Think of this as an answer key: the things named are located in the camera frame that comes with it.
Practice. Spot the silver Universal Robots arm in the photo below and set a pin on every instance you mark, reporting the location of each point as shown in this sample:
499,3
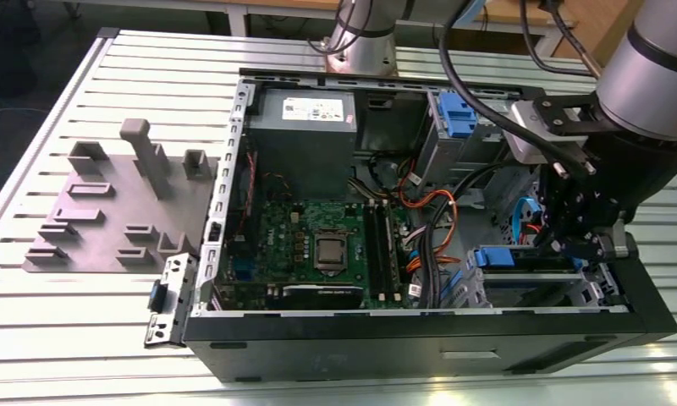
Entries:
655,63

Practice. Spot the metal disk bay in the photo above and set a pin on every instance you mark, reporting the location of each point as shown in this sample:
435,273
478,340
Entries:
531,278

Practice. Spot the metal optical drive cage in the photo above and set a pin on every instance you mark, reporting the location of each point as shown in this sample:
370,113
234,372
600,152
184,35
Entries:
446,156

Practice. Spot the blue drive cage latch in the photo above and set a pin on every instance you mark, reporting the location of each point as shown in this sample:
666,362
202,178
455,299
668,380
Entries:
456,114

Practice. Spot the brown wooden cabinet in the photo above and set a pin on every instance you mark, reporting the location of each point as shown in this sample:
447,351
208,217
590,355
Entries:
610,17

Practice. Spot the black RAM slot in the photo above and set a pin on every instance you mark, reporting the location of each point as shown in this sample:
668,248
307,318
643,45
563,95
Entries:
378,254
394,254

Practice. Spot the wooden desk white legs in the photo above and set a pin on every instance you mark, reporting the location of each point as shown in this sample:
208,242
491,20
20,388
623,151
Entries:
496,10

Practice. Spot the silver CPU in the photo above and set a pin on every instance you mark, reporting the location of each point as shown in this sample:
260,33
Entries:
332,251

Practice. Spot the metal CPU socket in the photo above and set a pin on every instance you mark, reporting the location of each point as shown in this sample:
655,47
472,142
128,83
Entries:
332,271

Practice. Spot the grey power supply unit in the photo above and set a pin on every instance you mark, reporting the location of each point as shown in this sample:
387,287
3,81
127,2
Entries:
299,160

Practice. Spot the black open PC case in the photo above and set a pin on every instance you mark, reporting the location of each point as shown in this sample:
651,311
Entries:
372,351

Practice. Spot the black graphics card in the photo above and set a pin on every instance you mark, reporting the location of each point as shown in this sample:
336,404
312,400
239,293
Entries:
316,296

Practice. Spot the green motherboard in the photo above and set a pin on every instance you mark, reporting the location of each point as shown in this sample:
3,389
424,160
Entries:
282,254

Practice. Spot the grey parts rack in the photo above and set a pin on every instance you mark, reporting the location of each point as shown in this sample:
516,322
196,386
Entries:
119,220

